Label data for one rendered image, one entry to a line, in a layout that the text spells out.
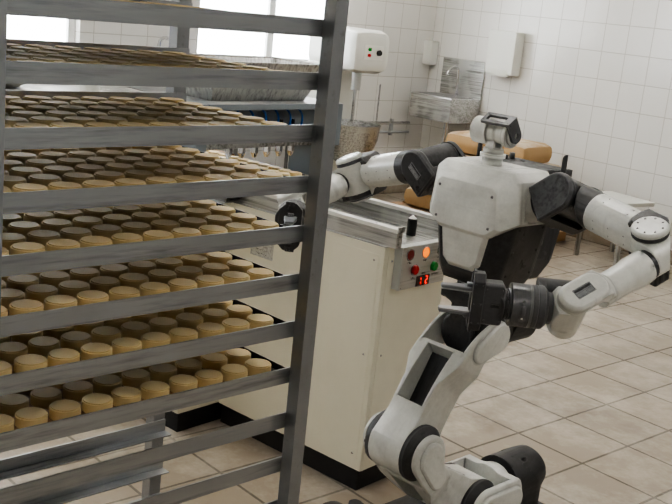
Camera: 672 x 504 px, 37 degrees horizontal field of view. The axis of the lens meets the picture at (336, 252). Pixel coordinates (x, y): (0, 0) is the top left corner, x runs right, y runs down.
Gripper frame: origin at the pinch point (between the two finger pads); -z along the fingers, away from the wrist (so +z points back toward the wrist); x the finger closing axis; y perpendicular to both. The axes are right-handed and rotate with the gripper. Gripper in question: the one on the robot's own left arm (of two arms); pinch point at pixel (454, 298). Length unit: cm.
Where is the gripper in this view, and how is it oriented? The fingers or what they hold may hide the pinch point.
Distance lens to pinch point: 203.9
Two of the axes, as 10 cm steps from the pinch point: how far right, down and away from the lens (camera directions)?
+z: 9.9, 1.0, -0.1
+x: 1.0, -9.7, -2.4
